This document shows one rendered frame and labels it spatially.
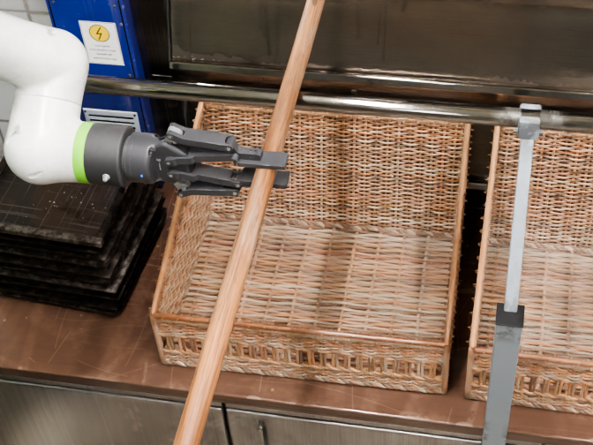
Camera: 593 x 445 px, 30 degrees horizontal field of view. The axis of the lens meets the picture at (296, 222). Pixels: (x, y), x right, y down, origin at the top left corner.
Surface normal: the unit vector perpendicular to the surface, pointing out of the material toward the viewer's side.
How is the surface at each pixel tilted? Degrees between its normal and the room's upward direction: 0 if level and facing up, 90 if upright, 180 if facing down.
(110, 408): 90
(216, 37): 70
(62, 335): 0
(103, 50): 90
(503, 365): 90
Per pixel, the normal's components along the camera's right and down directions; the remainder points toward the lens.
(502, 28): -0.20, 0.45
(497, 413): -0.18, 0.73
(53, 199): -0.06, -0.68
